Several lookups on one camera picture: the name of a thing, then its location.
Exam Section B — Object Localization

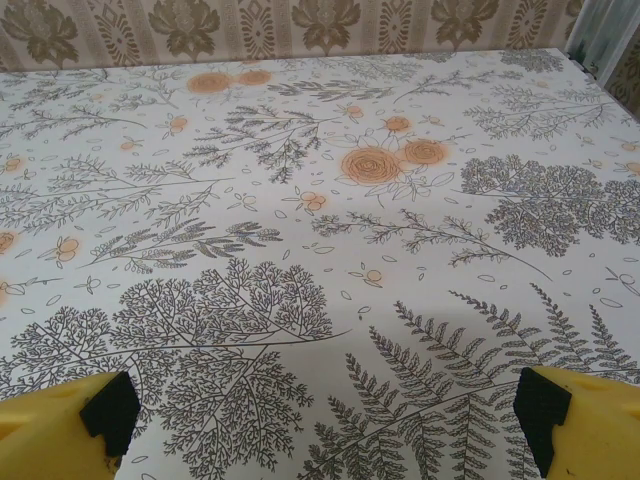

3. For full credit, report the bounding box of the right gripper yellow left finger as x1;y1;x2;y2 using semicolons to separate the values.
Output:
0;370;140;480

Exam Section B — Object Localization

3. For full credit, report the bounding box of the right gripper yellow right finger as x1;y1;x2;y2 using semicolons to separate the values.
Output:
514;364;640;480

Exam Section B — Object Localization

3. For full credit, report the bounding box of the floral patterned table cover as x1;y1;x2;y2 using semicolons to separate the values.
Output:
0;47;640;480

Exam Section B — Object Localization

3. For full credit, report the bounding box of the aluminium corner post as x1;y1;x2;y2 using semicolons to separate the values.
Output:
564;0;640;99

